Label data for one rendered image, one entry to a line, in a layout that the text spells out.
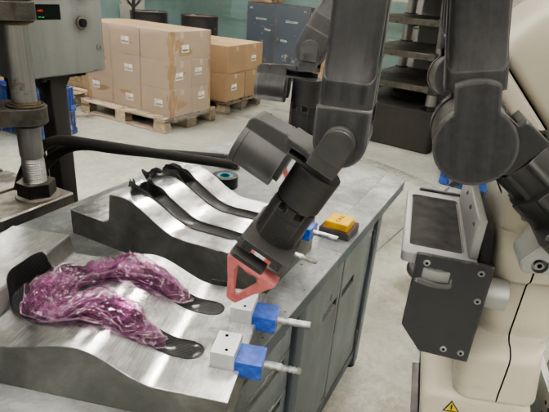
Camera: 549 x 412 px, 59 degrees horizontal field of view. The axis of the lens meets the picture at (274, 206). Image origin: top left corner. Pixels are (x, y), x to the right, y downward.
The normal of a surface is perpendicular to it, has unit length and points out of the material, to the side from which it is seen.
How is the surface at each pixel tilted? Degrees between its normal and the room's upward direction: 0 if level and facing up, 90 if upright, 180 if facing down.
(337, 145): 90
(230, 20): 90
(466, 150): 90
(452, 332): 90
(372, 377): 0
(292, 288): 0
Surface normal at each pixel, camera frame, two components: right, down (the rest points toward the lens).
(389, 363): 0.07, -0.91
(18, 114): 0.42, 0.40
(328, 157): -0.28, 0.38
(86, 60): 0.88, 0.25
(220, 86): -0.47, 0.33
